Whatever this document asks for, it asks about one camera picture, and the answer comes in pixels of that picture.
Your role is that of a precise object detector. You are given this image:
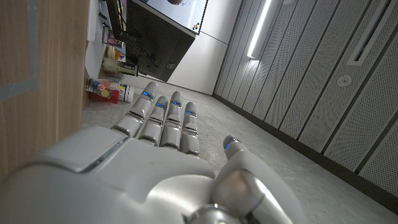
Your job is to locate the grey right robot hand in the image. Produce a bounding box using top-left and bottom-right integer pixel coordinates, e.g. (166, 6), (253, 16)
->
(0, 81), (307, 224)

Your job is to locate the black computer monitor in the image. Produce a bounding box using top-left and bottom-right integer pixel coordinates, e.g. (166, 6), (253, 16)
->
(105, 0), (197, 83)

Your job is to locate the flat white box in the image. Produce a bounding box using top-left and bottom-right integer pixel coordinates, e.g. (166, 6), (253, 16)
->
(86, 0), (100, 42)

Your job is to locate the ceiling strip light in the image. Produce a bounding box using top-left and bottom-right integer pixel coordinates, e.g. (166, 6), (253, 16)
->
(247, 0), (273, 59)

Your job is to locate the round white ceiling detector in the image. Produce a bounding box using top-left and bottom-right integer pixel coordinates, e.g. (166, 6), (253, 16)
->
(337, 75), (352, 87)

